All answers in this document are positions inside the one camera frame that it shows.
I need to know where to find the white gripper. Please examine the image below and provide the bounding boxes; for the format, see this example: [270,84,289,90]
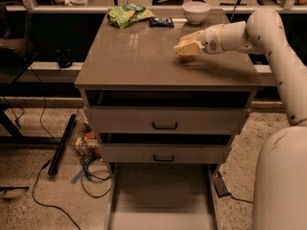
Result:
[174,24,224,56]

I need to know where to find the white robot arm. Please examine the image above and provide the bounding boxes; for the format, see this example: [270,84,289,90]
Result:
[175,9,307,230]

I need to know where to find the grey drawer cabinet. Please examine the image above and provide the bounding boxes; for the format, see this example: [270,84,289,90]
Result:
[74,7,266,165]

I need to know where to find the top grey drawer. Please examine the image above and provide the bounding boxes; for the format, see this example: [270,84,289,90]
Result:
[84,106,249,134]

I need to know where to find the middle grey drawer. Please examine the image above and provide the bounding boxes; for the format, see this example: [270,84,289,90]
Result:
[99,144,231,164]

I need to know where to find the bottom grey open drawer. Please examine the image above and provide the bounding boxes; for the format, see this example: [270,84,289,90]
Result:
[106,163,221,230]

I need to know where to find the white bowl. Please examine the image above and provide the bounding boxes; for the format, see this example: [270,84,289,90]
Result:
[182,1,211,24]

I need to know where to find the dark blue snack packet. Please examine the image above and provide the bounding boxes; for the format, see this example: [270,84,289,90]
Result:
[150,18,175,28]

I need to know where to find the green snack bag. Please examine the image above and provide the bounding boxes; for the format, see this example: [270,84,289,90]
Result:
[107,3,154,29]

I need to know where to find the black headphones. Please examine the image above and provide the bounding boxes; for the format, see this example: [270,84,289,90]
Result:
[55,49,75,68]

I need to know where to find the small colourful box clutter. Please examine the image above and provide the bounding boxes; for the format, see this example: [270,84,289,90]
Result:
[74,131,100,157]

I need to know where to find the black power adapter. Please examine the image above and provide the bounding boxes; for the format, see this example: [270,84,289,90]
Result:
[214,177,230,197]

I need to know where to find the black long bar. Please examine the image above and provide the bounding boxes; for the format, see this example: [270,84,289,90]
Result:
[47,114,77,176]

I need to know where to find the blue cable coil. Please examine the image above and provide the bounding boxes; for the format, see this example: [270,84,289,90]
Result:
[80,156,111,199]

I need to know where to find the black floor cable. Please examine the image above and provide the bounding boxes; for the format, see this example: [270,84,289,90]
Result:
[31,159,83,230]

